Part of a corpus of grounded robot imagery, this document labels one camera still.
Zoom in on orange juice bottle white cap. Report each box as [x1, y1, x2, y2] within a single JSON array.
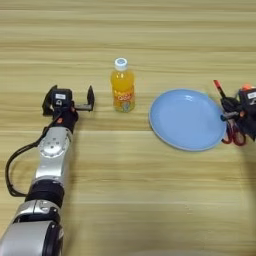
[[110, 57, 137, 113]]

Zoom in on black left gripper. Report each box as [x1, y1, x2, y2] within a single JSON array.
[[42, 84, 96, 133]]

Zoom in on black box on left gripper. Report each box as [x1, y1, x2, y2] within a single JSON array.
[[51, 88, 74, 109]]

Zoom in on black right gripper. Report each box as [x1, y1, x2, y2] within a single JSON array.
[[219, 95, 256, 141]]

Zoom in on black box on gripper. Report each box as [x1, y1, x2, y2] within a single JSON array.
[[238, 87, 256, 108], [51, 88, 74, 109]]

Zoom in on blue round plate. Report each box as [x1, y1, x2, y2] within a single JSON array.
[[148, 88, 228, 152]]

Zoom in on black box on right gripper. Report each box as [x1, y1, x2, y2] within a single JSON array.
[[238, 87, 256, 108]]

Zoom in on red handled scissors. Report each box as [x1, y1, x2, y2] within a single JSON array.
[[221, 119, 248, 147]]

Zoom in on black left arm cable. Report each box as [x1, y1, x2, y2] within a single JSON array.
[[4, 114, 63, 198]]

